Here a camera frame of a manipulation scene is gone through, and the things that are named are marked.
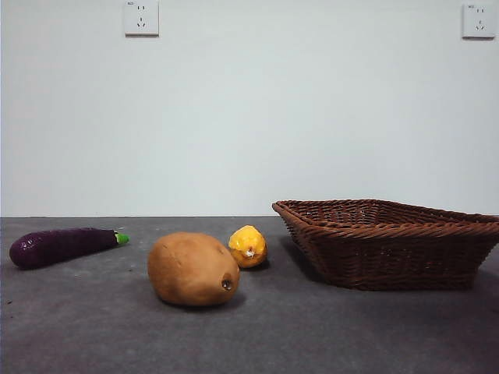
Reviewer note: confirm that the brown potato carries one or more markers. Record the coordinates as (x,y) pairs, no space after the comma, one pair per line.
(187,269)

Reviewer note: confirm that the purple eggplant green stem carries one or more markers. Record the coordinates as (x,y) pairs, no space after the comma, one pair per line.
(58,247)

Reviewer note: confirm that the white wall socket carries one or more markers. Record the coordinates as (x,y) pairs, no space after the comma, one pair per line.
(142,17)
(480,21)

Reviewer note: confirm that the brown wicker basket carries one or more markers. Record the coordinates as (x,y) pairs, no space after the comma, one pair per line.
(390,257)

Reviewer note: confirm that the yellow corn cob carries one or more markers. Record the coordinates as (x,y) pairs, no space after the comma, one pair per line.
(245,241)

